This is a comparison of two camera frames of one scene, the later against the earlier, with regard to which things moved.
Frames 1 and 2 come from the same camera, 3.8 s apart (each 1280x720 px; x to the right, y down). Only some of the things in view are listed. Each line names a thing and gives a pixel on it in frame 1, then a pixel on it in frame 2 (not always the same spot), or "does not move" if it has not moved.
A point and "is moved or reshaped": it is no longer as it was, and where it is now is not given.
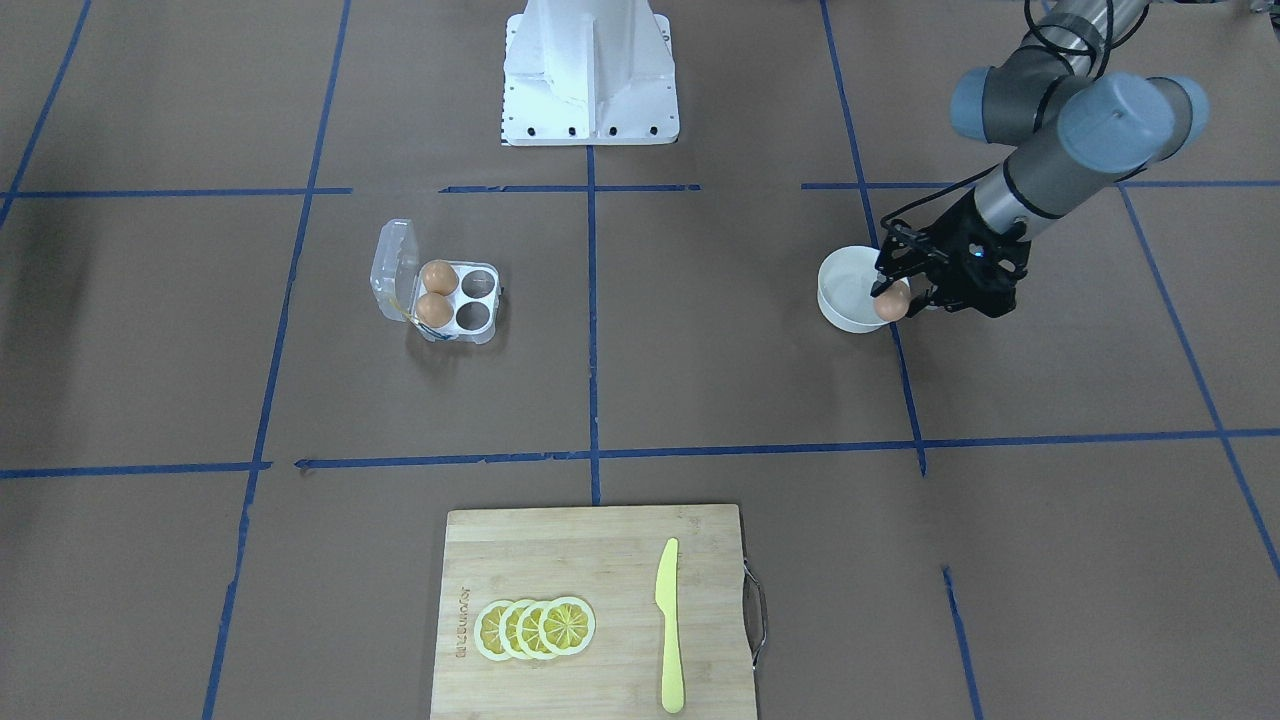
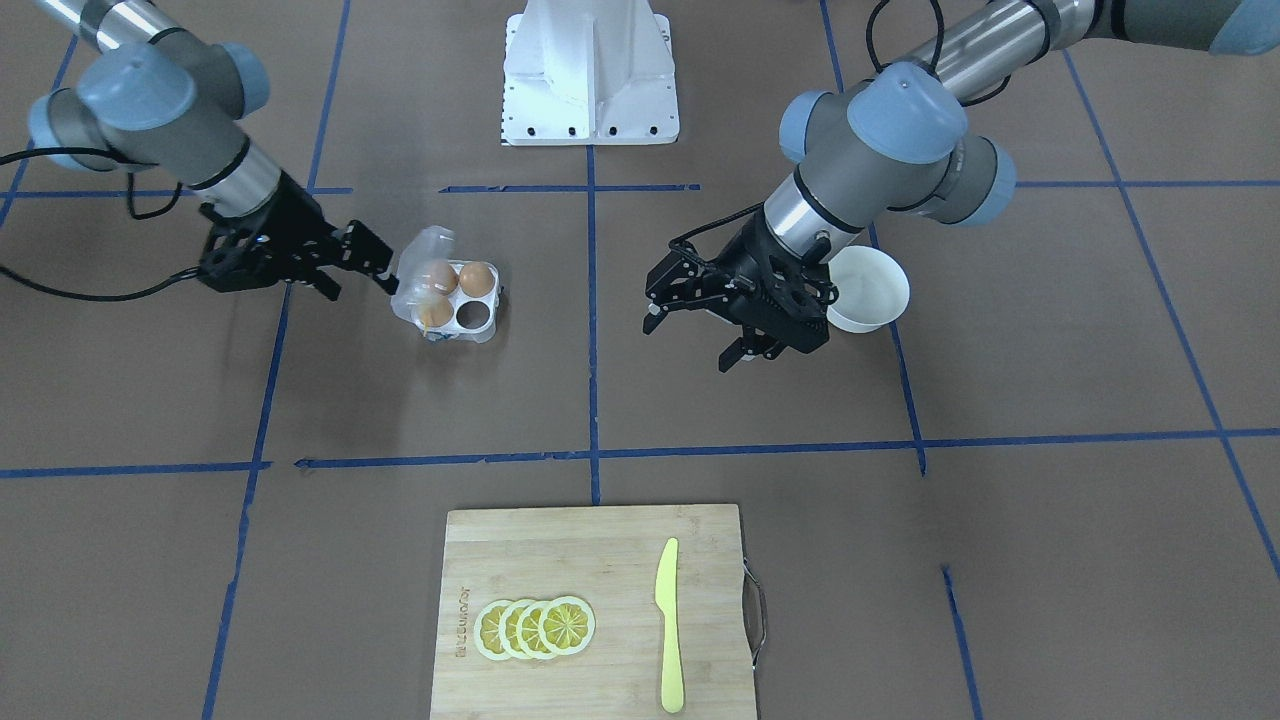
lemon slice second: (528, 633) does not move
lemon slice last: (487, 630) does not move
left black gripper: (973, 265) to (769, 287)
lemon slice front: (567, 625) does not move
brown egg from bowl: (893, 303) to (476, 279)
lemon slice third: (508, 623) does not move
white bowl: (845, 287) does not move
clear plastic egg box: (396, 285) is moved or reshaped
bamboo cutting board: (607, 557) does not move
